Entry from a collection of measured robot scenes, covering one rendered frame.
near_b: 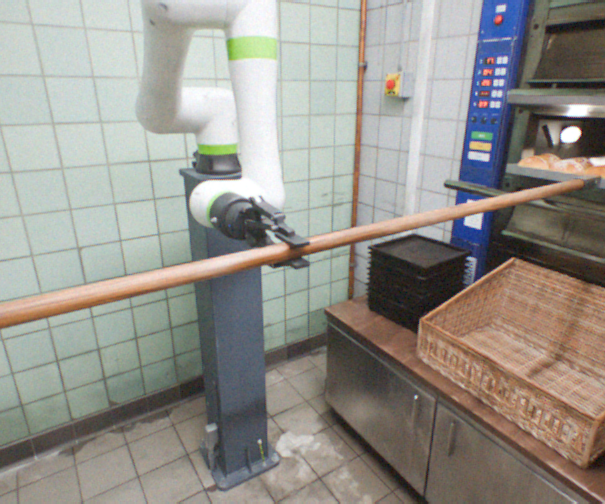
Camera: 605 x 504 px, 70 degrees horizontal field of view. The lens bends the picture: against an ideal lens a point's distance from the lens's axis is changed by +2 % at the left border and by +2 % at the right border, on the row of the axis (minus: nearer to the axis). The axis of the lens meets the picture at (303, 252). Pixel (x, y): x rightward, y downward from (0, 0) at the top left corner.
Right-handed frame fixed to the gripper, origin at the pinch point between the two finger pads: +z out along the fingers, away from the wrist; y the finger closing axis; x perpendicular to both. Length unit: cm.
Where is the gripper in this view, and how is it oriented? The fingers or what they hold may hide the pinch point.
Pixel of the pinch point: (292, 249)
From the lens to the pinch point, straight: 73.3
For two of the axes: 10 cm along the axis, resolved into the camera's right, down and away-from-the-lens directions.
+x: -8.4, 2.0, -5.1
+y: -0.1, 9.3, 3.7
